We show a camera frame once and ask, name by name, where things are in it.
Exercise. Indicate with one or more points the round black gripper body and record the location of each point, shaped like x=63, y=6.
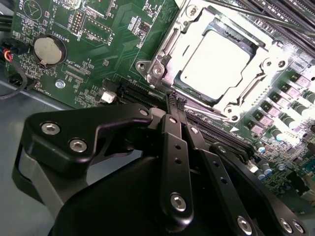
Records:
x=110, y=209

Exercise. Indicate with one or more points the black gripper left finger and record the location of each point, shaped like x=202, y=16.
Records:
x=61, y=132

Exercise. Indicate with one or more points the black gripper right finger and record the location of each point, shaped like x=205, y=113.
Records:
x=229, y=196

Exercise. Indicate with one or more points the silver CPU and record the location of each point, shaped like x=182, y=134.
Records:
x=214, y=66

